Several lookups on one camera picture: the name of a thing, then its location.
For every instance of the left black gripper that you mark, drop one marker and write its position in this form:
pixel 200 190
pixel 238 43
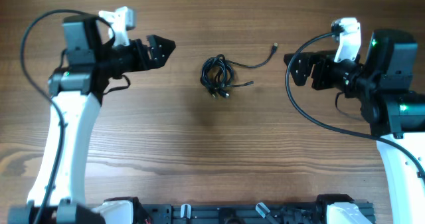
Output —
pixel 138 48

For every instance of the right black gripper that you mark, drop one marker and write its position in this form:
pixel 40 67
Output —
pixel 324 60

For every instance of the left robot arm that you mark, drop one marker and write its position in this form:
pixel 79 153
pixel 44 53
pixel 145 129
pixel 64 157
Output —
pixel 97 50

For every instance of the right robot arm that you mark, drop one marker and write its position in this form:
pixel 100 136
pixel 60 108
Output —
pixel 394 112

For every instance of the black aluminium base frame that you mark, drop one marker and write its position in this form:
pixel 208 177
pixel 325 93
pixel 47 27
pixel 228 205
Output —
pixel 296 213

